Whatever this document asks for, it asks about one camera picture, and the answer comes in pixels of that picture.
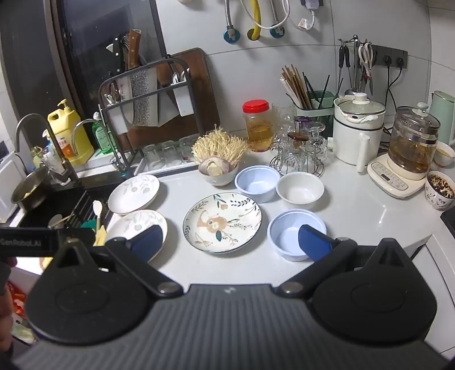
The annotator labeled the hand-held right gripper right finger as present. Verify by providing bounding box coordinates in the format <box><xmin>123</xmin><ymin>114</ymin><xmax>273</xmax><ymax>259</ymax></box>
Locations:
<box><xmin>275</xmin><ymin>224</ymin><xmax>409</xmax><ymax>299</ymax></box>

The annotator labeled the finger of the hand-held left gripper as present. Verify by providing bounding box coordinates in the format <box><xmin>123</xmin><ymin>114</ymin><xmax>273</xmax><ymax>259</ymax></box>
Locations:
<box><xmin>0</xmin><ymin>228</ymin><xmax>96</xmax><ymax>257</ymax></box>

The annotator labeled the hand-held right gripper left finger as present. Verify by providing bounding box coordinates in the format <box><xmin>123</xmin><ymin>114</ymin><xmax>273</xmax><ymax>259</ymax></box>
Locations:
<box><xmin>53</xmin><ymin>225</ymin><xmax>185</xmax><ymax>298</ymax></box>

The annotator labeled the white leaf pattern plate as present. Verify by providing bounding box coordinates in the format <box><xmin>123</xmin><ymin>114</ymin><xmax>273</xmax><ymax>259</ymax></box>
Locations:
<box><xmin>106</xmin><ymin>209</ymin><xmax>168</xmax><ymax>264</ymax></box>
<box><xmin>107</xmin><ymin>174</ymin><xmax>160</xmax><ymax>216</ymax></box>

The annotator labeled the light blue bowl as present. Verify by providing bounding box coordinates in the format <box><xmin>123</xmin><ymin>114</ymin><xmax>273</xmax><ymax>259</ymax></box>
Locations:
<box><xmin>267</xmin><ymin>209</ymin><xmax>328</xmax><ymax>262</ymax></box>
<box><xmin>235</xmin><ymin>165</ymin><xmax>281</xmax><ymax>204</ymax></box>

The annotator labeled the plain white bowl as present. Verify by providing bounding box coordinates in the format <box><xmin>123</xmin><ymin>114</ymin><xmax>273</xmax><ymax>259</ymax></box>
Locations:
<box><xmin>276</xmin><ymin>172</ymin><xmax>325</xmax><ymax>210</ymax></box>

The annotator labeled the floral pattern plate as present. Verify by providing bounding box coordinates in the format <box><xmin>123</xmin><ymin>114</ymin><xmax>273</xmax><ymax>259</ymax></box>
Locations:
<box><xmin>183</xmin><ymin>192</ymin><xmax>262</xmax><ymax>254</ymax></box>

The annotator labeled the black kitchen sink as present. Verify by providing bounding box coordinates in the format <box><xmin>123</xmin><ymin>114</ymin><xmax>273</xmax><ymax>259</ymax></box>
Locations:
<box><xmin>16</xmin><ymin>185</ymin><xmax>111</xmax><ymax>229</ymax></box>

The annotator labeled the steel pot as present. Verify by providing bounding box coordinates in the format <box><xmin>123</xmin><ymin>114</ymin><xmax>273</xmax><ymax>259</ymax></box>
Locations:
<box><xmin>11</xmin><ymin>165</ymin><xmax>50</xmax><ymax>211</ymax></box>

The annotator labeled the small glass jar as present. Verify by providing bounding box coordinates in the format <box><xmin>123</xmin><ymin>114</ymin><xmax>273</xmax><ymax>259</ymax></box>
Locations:
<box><xmin>142</xmin><ymin>144</ymin><xmax>161</xmax><ymax>168</ymax></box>
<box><xmin>162</xmin><ymin>140</ymin><xmax>178</xmax><ymax>165</ymax></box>
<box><xmin>179</xmin><ymin>137</ymin><xmax>196</xmax><ymax>163</ymax></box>

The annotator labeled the tall steel faucet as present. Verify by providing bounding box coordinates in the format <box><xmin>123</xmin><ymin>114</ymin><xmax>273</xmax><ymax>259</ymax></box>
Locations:
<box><xmin>14</xmin><ymin>113</ymin><xmax>80</xmax><ymax>186</ymax></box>

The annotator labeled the white bowl holding vegetables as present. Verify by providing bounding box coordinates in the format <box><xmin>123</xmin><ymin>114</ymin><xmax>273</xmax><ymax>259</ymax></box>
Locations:
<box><xmin>198</xmin><ymin>164</ymin><xmax>239</xmax><ymax>186</ymax></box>

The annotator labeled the cut purple onion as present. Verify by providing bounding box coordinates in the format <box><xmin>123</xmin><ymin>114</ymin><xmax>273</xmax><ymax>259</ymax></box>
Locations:
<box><xmin>199</xmin><ymin>157</ymin><xmax>228</xmax><ymax>176</ymax></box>

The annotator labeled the upturned crystal glass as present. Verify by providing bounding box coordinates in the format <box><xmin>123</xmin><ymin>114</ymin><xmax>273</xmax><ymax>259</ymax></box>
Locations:
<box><xmin>271</xmin><ymin>131</ymin><xmax>289</xmax><ymax>161</ymax></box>
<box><xmin>306</xmin><ymin>122</ymin><xmax>328</xmax><ymax>161</ymax></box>

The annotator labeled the small steel faucet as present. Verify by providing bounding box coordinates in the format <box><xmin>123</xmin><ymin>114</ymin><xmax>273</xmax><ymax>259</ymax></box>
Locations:
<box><xmin>71</xmin><ymin>119</ymin><xmax>126</xmax><ymax>172</ymax></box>

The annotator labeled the yellow detergent bottle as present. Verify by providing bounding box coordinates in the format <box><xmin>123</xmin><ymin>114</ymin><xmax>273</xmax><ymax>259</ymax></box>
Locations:
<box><xmin>47</xmin><ymin>99</ymin><xmax>95</xmax><ymax>166</ymax></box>

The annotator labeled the green soap bottle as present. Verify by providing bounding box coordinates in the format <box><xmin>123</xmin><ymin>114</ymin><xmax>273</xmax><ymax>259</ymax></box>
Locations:
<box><xmin>92</xmin><ymin>112</ymin><xmax>116</xmax><ymax>154</ymax></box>

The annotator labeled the enoki mushroom bunch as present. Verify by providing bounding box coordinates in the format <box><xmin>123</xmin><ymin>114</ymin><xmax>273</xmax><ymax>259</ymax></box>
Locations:
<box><xmin>191</xmin><ymin>126</ymin><xmax>249</xmax><ymax>168</ymax></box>

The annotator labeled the white cooking pot with lid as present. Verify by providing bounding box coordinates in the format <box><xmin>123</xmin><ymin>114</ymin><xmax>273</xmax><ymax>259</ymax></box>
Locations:
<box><xmin>332</xmin><ymin>92</ymin><xmax>386</xmax><ymax>173</ymax></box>

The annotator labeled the purple glass cup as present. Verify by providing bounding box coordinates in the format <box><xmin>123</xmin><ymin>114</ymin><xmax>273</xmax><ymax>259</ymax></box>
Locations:
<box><xmin>294</xmin><ymin>116</ymin><xmax>313</xmax><ymax>134</ymax></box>

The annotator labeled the tall clear glass tumbler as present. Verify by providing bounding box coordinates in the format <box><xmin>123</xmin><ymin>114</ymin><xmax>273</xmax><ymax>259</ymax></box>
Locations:
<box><xmin>272</xmin><ymin>102</ymin><xmax>297</xmax><ymax>141</ymax></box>

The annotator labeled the glass kettle on cream base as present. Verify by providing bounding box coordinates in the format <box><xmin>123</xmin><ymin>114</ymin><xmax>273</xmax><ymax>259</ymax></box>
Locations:
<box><xmin>367</xmin><ymin>102</ymin><xmax>441</xmax><ymax>199</ymax></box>

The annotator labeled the red lid plastic jar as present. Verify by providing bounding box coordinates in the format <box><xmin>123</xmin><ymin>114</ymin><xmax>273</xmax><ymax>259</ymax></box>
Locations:
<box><xmin>243</xmin><ymin>100</ymin><xmax>272</xmax><ymax>153</ymax></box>

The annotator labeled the patterned cup with spices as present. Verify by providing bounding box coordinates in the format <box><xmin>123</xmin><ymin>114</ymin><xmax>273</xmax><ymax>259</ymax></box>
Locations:
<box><xmin>425</xmin><ymin>171</ymin><xmax>455</xmax><ymax>210</ymax></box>

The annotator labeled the green chopstick holder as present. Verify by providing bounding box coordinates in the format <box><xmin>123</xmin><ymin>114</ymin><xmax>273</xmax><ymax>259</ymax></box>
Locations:
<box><xmin>291</xmin><ymin>91</ymin><xmax>336</xmax><ymax>112</ymax></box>

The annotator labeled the steel cleaver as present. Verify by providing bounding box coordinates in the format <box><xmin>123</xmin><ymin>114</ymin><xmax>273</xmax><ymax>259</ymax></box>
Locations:
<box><xmin>130</xmin><ymin>67</ymin><xmax>159</xmax><ymax>129</ymax></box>

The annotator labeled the white cutlery holder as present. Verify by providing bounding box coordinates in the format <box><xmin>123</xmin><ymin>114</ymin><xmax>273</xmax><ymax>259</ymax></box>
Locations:
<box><xmin>172</xmin><ymin>69</ymin><xmax>195</xmax><ymax>117</ymax></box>

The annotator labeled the small white bowl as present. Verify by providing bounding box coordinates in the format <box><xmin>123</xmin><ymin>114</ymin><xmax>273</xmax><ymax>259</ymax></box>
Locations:
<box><xmin>434</xmin><ymin>141</ymin><xmax>455</xmax><ymax>168</ymax></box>

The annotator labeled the bundle of wooden chopsticks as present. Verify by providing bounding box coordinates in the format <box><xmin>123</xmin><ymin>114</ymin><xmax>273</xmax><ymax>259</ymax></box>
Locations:
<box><xmin>281</xmin><ymin>65</ymin><xmax>313</xmax><ymax>109</ymax></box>

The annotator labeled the dark wooden cutting board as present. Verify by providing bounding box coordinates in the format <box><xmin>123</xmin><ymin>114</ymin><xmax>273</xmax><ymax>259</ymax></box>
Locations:
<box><xmin>126</xmin><ymin>47</ymin><xmax>221</xmax><ymax>143</ymax></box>

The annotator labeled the black knife and dish rack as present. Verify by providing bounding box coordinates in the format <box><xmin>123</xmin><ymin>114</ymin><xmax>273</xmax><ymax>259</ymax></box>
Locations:
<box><xmin>98</xmin><ymin>57</ymin><xmax>205</xmax><ymax>175</ymax></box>

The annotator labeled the pale green electric kettle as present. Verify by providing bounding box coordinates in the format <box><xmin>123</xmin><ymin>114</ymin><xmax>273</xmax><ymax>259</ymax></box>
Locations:
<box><xmin>428</xmin><ymin>91</ymin><xmax>455</xmax><ymax>146</ymax></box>

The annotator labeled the dark window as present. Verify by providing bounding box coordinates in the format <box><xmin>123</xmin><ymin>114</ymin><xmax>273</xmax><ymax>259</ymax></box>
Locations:
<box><xmin>0</xmin><ymin>0</ymin><xmax>167</xmax><ymax>120</ymax></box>

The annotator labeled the metal wire glass rack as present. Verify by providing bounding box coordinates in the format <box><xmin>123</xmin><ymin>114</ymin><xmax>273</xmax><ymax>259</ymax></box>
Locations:
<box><xmin>269</xmin><ymin>140</ymin><xmax>325</xmax><ymax>178</ymax></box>

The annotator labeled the black power cable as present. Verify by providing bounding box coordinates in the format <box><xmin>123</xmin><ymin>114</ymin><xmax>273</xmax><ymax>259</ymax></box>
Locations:
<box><xmin>386</xmin><ymin>64</ymin><xmax>404</xmax><ymax>107</ymax></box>

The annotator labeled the black handled knife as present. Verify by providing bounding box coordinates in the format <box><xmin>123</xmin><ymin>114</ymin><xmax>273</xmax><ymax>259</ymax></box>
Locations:
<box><xmin>112</xmin><ymin>35</ymin><xmax>126</xmax><ymax>72</ymax></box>

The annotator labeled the wooden handled knife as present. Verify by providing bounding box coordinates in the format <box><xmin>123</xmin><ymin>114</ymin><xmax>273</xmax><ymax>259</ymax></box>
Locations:
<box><xmin>127</xmin><ymin>29</ymin><xmax>143</xmax><ymax>72</ymax></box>

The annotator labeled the black wall power outlet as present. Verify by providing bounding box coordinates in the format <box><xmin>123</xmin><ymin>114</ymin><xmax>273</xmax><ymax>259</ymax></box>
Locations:
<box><xmin>371</xmin><ymin>44</ymin><xmax>409</xmax><ymax>69</ymax></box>

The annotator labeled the white cable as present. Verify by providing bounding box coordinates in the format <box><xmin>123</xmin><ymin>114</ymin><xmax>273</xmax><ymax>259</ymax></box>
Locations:
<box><xmin>282</xmin><ymin>0</ymin><xmax>318</xmax><ymax>32</ymax></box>

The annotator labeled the braided metal hose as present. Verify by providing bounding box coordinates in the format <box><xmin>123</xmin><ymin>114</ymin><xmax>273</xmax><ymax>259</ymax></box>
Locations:
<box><xmin>223</xmin><ymin>0</ymin><xmax>238</xmax><ymax>44</ymax></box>
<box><xmin>268</xmin><ymin>0</ymin><xmax>286</xmax><ymax>38</ymax></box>

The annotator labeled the yellow hose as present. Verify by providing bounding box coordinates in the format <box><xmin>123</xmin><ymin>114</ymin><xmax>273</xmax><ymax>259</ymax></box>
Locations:
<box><xmin>245</xmin><ymin>0</ymin><xmax>262</xmax><ymax>40</ymax></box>

